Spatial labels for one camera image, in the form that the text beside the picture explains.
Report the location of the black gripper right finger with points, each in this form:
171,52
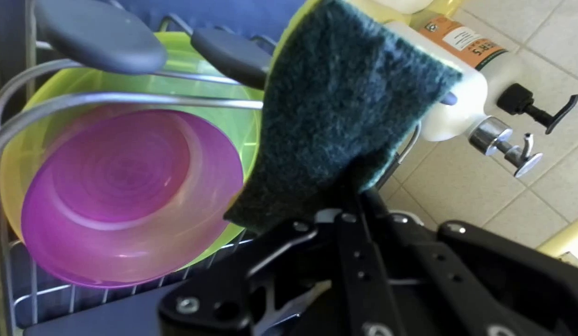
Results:
462,273

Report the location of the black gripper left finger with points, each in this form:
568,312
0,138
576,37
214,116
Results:
356,273

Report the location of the green and yellow sponge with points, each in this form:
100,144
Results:
345,123

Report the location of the white pump soap bottle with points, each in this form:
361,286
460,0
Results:
458,105

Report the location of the green plastic bowl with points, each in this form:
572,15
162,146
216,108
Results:
238,118

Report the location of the orange label soap bottle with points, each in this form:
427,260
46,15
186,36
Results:
462,39

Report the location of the purple plastic bowl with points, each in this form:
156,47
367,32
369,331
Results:
126,198

